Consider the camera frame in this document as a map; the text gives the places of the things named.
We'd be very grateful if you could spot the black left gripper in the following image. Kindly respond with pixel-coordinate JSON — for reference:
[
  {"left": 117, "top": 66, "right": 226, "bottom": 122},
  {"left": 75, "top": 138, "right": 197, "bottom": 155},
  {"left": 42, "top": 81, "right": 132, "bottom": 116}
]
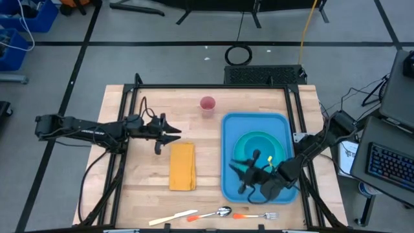
[{"left": 142, "top": 113, "right": 182, "bottom": 156}]

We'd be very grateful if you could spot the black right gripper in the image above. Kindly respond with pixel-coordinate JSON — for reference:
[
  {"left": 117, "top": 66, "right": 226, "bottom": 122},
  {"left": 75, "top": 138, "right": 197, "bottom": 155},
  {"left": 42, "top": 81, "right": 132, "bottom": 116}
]
[{"left": 228, "top": 149, "right": 276, "bottom": 195}]

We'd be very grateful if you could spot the teal plate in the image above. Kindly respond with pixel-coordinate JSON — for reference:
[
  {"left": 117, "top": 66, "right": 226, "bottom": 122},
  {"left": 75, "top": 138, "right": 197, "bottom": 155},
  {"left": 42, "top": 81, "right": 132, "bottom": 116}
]
[{"left": 232, "top": 130, "right": 287, "bottom": 173}]

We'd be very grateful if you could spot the teal bowl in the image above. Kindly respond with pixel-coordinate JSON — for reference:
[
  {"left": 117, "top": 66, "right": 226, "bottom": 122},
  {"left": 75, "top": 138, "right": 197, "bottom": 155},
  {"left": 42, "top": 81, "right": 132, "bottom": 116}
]
[{"left": 240, "top": 139, "right": 281, "bottom": 170}]

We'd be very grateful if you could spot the yellow cloth napkin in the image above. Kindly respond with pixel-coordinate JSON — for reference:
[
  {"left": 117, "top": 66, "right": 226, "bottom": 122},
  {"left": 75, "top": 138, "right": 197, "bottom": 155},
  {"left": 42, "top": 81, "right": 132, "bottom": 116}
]
[{"left": 168, "top": 142, "right": 197, "bottom": 192}]

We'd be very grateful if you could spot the pink plastic cup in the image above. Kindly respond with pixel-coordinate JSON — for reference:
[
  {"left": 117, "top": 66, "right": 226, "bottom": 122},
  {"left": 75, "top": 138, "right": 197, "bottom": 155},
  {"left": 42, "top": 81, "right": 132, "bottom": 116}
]
[{"left": 199, "top": 95, "right": 217, "bottom": 119}]

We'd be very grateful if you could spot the orange-handled metal spoon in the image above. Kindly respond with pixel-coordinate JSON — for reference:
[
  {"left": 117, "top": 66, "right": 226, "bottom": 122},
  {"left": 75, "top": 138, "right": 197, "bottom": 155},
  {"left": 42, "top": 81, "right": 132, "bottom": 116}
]
[{"left": 186, "top": 205, "right": 233, "bottom": 223}]

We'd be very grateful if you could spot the orange-handled metal fork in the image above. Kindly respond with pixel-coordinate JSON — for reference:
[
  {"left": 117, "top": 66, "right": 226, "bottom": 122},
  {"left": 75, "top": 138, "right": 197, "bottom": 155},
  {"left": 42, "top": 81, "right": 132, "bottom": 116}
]
[{"left": 232, "top": 211, "right": 280, "bottom": 221}]

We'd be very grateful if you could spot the cream-handled table knife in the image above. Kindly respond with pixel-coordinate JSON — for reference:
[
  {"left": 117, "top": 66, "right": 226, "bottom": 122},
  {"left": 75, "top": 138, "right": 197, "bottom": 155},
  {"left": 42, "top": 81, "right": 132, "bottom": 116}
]
[{"left": 148, "top": 208, "right": 199, "bottom": 227}]

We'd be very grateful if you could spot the blue plastic tray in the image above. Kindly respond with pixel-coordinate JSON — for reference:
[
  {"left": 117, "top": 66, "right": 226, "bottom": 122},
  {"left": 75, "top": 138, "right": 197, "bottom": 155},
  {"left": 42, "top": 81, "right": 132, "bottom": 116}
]
[{"left": 220, "top": 111, "right": 300, "bottom": 205}]

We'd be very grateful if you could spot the black perforated computer case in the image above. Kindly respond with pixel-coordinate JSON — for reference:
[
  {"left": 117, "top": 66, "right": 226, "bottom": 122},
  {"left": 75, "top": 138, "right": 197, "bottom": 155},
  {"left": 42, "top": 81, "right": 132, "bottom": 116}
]
[{"left": 223, "top": 64, "right": 308, "bottom": 86}]

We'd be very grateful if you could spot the white printed paper sheet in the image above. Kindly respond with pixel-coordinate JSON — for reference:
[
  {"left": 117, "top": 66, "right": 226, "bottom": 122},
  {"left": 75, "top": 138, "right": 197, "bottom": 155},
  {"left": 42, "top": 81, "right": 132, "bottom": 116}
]
[{"left": 337, "top": 139, "right": 360, "bottom": 179}]

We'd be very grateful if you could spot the blue and white tape roll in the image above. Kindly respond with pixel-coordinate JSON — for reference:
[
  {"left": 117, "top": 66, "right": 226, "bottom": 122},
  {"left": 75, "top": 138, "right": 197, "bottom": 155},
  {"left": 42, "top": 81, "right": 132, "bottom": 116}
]
[{"left": 358, "top": 181, "right": 379, "bottom": 199}]

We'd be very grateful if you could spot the black floor bar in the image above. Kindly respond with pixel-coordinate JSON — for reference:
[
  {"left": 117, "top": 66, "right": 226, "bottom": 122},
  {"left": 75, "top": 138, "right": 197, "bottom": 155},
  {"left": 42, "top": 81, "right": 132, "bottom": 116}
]
[{"left": 109, "top": 2, "right": 166, "bottom": 17}]

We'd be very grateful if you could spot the black partition screen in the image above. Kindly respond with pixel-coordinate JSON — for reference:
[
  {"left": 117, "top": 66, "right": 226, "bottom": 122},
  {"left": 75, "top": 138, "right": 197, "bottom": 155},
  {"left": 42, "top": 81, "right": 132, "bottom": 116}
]
[{"left": 151, "top": 0, "right": 330, "bottom": 29}]

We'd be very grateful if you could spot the grey floor bar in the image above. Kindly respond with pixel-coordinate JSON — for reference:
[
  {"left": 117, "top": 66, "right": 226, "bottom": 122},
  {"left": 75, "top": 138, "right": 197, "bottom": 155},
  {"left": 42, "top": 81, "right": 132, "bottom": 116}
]
[{"left": 0, "top": 73, "right": 30, "bottom": 85}]

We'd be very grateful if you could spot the large blue storage bin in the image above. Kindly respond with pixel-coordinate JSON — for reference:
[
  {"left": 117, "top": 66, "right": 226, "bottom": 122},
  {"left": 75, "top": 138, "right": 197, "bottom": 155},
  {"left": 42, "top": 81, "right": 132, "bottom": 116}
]
[{"left": 0, "top": 0, "right": 60, "bottom": 34}]

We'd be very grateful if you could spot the grey laptop lid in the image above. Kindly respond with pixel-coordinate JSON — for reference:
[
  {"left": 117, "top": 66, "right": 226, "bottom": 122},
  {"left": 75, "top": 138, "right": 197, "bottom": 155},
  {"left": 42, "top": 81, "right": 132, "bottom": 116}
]
[{"left": 378, "top": 49, "right": 414, "bottom": 131}]

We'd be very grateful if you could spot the small blue storage bin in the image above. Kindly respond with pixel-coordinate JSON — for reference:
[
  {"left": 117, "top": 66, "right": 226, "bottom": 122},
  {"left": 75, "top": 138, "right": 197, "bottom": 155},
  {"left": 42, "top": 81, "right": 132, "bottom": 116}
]
[{"left": 0, "top": 28, "right": 31, "bottom": 72}]

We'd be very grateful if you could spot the black metal table frame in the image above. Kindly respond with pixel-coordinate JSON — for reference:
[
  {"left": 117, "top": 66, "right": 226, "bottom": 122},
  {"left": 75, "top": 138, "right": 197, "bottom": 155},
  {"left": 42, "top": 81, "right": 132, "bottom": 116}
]
[{"left": 77, "top": 72, "right": 347, "bottom": 229}]

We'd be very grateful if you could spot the coiled black cable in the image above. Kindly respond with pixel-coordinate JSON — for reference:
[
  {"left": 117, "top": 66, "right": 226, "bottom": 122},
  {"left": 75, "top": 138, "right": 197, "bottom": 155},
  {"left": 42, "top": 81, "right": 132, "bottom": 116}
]
[{"left": 224, "top": 44, "right": 254, "bottom": 67}]

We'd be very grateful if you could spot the black floor power cable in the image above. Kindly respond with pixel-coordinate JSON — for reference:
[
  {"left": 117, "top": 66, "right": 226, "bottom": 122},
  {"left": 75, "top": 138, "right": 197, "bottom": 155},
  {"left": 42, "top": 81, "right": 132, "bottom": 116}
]
[{"left": 77, "top": 150, "right": 109, "bottom": 225}]

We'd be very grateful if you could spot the yellow hanging cable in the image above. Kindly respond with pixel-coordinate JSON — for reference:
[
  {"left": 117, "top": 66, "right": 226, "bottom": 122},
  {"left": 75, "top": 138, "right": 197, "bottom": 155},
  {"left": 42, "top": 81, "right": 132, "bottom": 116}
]
[{"left": 297, "top": 0, "right": 320, "bottom": 66}]

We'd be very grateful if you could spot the white cable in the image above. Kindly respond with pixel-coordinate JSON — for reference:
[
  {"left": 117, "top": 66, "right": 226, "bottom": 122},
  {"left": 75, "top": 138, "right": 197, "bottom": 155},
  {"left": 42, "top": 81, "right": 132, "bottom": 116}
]
[{"left": 0, "top": 0, "right": 36, "bottom": 53}]

